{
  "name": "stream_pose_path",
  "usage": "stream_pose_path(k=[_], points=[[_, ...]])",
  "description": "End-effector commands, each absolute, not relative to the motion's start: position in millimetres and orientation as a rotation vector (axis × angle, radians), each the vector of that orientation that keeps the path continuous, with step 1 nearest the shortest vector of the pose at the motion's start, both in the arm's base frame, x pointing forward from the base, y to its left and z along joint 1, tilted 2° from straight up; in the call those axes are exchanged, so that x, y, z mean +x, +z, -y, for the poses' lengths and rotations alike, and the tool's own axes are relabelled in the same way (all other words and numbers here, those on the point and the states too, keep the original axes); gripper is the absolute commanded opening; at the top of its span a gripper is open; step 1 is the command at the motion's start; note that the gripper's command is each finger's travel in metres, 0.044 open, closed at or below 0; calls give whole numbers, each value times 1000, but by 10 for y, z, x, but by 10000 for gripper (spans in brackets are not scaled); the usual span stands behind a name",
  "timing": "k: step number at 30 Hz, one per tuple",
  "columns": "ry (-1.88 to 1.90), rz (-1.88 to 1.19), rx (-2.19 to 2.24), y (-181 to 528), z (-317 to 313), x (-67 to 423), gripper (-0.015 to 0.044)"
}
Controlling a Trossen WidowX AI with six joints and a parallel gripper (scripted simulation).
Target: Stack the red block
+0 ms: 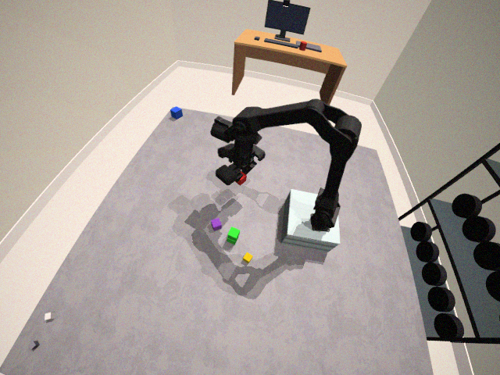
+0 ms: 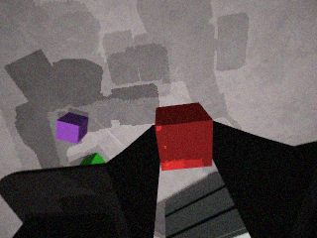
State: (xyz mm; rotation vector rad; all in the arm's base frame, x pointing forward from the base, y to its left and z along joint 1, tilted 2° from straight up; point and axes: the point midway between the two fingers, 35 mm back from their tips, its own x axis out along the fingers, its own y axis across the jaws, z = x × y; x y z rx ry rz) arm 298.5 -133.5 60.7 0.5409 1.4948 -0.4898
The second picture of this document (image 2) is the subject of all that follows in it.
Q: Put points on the red block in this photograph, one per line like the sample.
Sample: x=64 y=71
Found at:
x=185 y=136

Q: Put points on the green block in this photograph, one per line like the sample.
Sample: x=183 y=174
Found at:
x=94 y=159

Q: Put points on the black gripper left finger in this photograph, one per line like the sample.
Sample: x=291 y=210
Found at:
x=126 y=188

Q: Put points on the purple cube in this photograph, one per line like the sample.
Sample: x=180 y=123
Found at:
x=71 y=127

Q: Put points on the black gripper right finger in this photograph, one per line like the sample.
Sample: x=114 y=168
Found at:
x=273 y=185

